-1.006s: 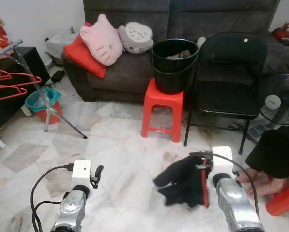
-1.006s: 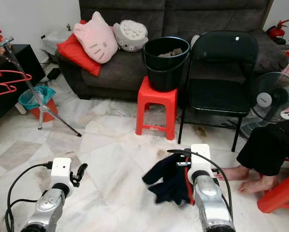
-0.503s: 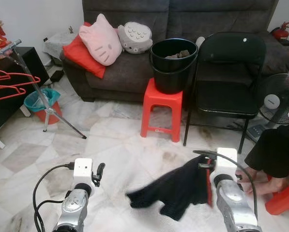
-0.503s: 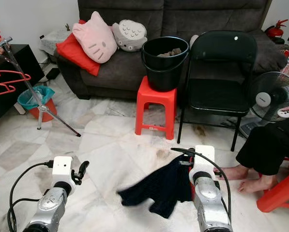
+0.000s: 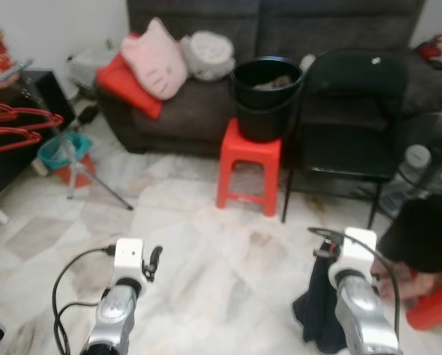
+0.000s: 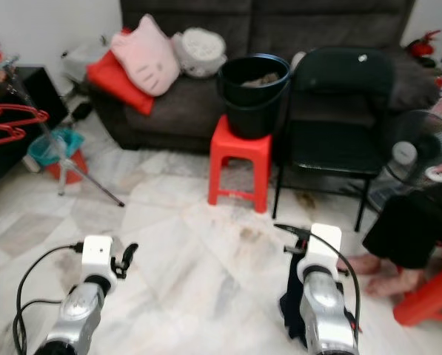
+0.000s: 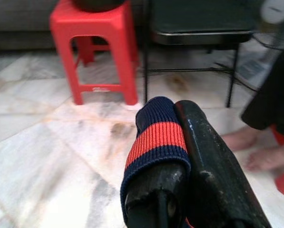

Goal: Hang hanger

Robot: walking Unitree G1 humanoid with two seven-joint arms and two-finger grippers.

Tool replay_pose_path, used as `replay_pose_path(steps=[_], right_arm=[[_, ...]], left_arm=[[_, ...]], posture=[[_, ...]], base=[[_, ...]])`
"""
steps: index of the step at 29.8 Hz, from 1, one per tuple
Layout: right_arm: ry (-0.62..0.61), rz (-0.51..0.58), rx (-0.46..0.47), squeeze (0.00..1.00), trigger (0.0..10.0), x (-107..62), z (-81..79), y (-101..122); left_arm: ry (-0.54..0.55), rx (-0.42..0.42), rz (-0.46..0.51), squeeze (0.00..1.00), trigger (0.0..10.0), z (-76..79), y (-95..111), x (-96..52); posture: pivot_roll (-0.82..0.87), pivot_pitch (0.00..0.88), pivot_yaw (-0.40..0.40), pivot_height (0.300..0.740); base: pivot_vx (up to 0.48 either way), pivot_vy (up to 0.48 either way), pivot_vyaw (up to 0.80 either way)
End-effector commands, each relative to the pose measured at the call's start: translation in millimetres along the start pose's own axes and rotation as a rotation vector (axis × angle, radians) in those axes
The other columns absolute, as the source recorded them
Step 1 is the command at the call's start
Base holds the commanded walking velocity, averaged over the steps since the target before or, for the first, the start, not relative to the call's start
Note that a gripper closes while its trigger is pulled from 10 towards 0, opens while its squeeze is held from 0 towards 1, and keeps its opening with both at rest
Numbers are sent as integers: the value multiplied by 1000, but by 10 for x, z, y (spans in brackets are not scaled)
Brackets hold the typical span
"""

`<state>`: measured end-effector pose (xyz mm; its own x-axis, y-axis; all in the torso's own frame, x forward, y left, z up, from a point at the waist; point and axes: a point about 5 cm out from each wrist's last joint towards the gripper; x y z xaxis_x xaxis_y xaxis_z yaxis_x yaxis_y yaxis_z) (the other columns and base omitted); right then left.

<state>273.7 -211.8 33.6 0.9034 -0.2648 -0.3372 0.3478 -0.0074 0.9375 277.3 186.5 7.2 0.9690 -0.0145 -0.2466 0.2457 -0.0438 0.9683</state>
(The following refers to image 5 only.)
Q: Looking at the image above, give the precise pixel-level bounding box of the navy garment red trim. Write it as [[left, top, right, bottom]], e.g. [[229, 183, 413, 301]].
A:
[[292, 255, 349, 354]]

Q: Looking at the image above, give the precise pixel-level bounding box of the red plastic hanger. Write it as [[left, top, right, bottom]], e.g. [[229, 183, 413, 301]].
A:
[[0, 126, 45, 158], [0, 102, 66, 132]]

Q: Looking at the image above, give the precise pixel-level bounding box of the person in black trousers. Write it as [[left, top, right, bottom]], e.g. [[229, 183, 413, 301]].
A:
[[375, 166, 442, 300]]

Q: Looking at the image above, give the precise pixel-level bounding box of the silver metal clothes rack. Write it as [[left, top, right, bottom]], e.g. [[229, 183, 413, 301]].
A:
[[0, 58, 135, 212]]

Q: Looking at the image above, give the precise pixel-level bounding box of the low red plastic stool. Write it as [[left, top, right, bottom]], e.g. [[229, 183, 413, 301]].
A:
[[407, 277, 442, 331]]

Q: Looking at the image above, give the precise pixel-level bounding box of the standing fan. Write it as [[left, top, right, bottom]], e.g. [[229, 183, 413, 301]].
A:
[[395, 111, 442, 223]]

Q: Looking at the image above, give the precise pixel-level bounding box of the black folding chair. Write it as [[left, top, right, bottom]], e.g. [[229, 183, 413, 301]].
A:
[[281, 50, 414, 226]]

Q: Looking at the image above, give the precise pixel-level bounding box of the orange bin teal bag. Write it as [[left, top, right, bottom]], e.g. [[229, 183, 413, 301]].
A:
[[37, 131, 97, 187]]

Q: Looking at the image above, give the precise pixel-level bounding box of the black plastic bucket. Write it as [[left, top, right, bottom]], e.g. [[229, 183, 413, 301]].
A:
[[230, 57, 304, 143]]

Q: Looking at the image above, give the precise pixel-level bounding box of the red cushion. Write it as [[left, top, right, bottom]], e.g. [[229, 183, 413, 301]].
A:
[[95, 31, 166, 121]]

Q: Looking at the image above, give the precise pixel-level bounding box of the brown garment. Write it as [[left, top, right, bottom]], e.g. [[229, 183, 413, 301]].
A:
[[252, 74, 294, 92]]

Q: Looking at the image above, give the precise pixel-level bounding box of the pink cat face pillow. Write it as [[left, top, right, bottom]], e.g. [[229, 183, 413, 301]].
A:
[[119, 18, 189, 101]]

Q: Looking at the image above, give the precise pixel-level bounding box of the black television console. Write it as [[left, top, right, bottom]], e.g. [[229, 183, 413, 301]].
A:
[[0, 69, 77, 210]]

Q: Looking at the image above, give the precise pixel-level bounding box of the side table white lace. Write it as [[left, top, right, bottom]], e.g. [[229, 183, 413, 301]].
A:
[[65, 46, 121, 93]]

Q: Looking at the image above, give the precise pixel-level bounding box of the grey round plush pillow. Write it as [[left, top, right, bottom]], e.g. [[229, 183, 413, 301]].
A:
[[180, 31, 236, 82]]

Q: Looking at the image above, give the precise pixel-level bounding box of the red fire extinguisher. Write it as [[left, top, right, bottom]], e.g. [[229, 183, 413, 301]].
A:
[[415, 31, 442, 61]]

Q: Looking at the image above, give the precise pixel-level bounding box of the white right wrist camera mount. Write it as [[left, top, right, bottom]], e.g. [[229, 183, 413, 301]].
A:
[[328, 228, 378, 285]]

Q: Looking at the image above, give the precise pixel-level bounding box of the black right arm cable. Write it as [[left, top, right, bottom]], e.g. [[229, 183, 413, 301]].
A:
[[308, 227, 403, 348]]

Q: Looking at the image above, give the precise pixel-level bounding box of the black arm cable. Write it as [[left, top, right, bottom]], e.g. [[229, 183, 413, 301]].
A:
[[308, 227, 403, 348], [52, 246, 118, 355]]

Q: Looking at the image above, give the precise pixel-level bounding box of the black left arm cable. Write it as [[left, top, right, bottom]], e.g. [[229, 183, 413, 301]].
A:
[[52, 246, 118, 355]]

